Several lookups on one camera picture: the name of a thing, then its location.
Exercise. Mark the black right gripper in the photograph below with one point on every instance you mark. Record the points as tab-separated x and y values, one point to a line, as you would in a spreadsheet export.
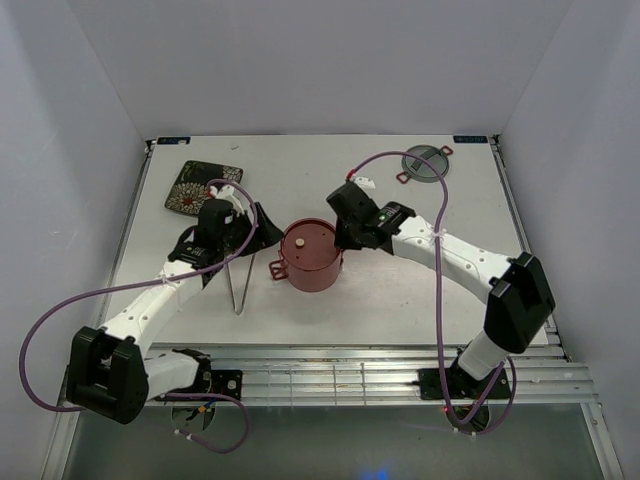
344	243

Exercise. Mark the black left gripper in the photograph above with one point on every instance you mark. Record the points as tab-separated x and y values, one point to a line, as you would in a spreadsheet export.
265	235

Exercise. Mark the dark red lid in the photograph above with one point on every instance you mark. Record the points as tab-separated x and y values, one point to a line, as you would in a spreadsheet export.
309	244

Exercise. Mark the pink steel-lined bowl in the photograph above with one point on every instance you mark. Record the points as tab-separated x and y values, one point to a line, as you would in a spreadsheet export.
310	281
308	258

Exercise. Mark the grey lid with handle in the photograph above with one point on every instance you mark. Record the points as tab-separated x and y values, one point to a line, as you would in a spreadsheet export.
425	164

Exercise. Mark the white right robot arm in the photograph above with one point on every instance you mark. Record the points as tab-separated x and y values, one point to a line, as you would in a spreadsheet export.
515	290

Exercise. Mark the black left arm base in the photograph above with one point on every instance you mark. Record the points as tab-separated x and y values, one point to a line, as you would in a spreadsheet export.
224	382

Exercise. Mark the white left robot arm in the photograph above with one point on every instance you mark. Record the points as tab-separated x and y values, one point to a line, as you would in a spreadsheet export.
110	370

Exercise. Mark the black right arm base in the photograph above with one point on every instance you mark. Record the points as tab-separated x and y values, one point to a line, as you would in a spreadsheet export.
460	385

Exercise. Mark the black patterned square plate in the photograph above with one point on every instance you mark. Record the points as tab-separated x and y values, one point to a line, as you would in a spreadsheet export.
189	190

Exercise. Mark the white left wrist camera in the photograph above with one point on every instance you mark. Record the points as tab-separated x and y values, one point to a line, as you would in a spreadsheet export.
227	193

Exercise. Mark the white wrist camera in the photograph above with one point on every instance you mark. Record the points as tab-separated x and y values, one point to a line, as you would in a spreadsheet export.
227	193
362	182

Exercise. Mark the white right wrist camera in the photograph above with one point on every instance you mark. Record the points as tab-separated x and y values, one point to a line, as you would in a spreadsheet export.
362	182

